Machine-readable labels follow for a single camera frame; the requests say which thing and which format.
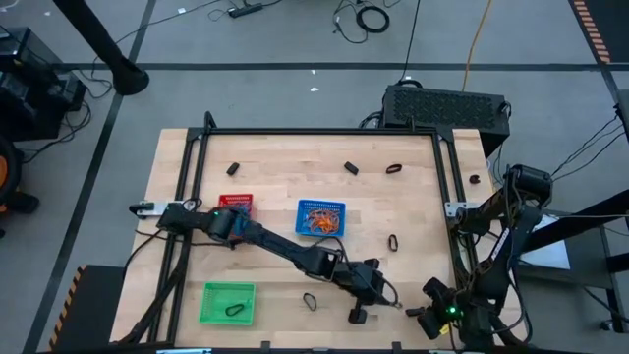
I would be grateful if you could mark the black orange floor machine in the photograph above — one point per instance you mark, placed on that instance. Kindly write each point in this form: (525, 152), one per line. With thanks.
(12, 167)

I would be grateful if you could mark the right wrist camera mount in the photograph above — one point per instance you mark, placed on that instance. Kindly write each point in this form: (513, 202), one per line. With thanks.
(436, 290)

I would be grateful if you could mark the small black knob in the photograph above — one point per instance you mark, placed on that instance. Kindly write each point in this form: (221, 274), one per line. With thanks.
(474, 179)

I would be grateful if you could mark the black pole with base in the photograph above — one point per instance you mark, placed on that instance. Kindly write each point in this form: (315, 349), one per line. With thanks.
(129, 76)

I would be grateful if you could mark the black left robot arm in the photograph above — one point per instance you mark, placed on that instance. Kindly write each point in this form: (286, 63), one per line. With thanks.
(275, 241)

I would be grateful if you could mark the black hazard-striped floor mat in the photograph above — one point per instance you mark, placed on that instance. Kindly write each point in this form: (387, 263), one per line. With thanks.
(93, 310)
(614, 24)

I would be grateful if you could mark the black metal stand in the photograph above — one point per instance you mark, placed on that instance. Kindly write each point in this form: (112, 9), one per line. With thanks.
(570, 222)

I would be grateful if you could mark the red plastic basket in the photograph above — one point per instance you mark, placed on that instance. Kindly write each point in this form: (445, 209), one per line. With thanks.
(236, 199)

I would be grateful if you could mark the black computer case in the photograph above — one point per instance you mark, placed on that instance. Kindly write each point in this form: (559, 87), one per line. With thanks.
(442, 110)

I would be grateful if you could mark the black metal table frame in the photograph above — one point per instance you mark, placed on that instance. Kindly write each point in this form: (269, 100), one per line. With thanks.
(194, 133)

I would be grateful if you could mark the white paper sheet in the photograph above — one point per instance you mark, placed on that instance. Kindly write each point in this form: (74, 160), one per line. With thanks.
(553, 253)

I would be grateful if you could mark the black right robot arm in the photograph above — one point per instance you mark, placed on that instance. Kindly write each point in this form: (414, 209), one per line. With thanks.
(501, 246)

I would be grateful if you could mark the blue plastic basket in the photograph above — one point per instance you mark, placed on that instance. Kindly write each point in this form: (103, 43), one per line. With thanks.
(301, 218)

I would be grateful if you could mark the black equipment rack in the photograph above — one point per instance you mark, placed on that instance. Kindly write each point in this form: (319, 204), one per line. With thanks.
(34, 88)

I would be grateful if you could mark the silver aluminium bar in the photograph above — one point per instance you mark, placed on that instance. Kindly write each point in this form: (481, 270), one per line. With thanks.
(184, 351)

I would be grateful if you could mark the black power strip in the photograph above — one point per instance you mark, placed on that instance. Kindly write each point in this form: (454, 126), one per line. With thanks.
(245, 9)

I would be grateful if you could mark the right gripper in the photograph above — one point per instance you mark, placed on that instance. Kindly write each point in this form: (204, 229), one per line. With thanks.
(449, 314)

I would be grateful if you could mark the silver black clamp bracket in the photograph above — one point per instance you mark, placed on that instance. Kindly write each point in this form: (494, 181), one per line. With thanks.
(145, 209)

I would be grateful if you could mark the green plastic basket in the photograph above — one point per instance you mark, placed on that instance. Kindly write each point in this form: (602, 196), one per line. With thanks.
(216, 305)

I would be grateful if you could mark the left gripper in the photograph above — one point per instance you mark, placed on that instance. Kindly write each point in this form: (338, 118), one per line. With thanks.
(361, 282)

